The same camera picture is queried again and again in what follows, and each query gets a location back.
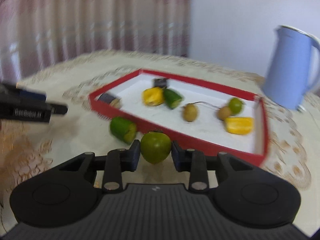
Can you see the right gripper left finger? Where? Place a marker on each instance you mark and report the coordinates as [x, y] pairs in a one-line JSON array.
[[114, 164]]

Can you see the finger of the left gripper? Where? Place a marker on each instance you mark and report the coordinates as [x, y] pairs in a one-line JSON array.
[[58, 109]]

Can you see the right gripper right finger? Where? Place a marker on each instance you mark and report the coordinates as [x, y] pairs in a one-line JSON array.
[[196, 163]]

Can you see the round green fruit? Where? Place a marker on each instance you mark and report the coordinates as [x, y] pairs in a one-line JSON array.
[[235, 105], [155, 147]]

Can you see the dark sugarcane piece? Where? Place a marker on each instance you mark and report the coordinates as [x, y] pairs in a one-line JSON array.
[[111, 100], [160, 83]]

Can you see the green cut cucumber piece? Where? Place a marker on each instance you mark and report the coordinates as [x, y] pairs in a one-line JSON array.
[[123, 129]]

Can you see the cream gold embroidered tablecloth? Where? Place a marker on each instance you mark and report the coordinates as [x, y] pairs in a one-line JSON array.
[[28, 149]]

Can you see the brown round longan fruit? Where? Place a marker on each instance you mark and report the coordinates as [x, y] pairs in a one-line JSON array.
[[190, 112]]

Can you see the red cardboard box tray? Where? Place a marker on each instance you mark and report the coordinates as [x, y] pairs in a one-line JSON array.
[[207, 133]]

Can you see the yellow fruit piece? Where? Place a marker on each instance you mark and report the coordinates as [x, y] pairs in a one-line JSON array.
[[239, 125], [153, 96]]

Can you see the dark green fruit piece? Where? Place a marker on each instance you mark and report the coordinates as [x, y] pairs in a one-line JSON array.
[[171, 98]]

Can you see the pink floral curtain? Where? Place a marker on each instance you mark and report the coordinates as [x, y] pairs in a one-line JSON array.
[[36, 34]]

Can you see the light blue electric kettle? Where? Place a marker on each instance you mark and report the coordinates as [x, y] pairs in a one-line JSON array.
[[287, 79]]

